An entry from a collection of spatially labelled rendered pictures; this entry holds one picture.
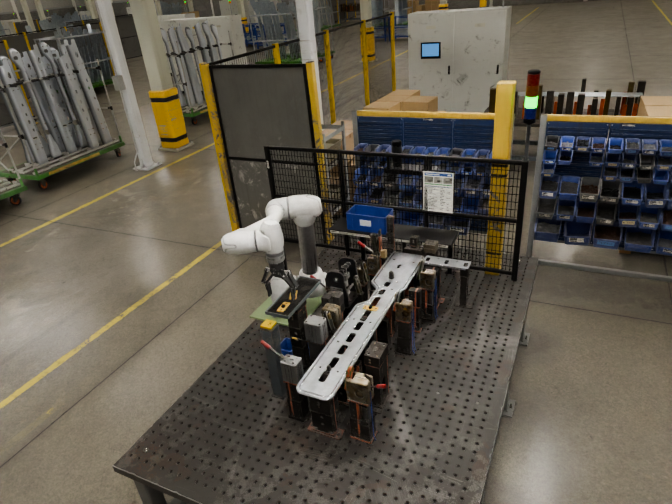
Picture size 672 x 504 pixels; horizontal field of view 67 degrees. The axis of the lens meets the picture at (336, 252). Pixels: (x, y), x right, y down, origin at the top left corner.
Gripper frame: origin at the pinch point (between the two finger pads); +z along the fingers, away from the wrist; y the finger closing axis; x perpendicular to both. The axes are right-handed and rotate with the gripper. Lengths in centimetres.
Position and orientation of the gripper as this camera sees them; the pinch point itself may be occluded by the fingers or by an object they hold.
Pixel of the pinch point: (281, 295)
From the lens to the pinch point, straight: 259.5
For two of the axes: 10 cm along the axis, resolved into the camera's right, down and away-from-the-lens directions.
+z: 0.8, 8.8, 4.7
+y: 9.2, 1.2, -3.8
